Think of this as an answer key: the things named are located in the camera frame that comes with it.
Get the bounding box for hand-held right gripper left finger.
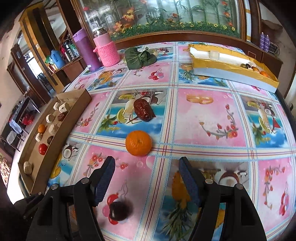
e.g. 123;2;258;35
25;156;116;241

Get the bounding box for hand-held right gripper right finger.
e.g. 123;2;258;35
179;156;269;241

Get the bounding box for dark round plum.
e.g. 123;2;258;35
109;200;134;220

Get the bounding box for brown cardboard tray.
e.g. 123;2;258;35
18;89;92;195

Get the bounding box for fruit-printed pink tablecloth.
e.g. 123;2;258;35
47;42;296;241

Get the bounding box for green leafy vegetable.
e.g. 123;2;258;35
124;47;158;70

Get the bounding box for pink knit-covered jar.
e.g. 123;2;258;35
93;27;121;67

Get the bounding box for blue kettle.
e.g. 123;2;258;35
51;50;65;69

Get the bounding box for tall purple bottle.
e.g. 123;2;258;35
72;28;102;72

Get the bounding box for steel thermos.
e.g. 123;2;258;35
63;39;73;61

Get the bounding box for wooden cabinet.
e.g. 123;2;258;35
18;0;85;102

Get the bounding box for flower-painted glass cabinet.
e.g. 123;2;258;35
72;0;248;44

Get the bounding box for white and yellow rolled poster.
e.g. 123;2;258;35
245;0;252;42

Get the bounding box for wire rack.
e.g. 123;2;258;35
269;43;281;56

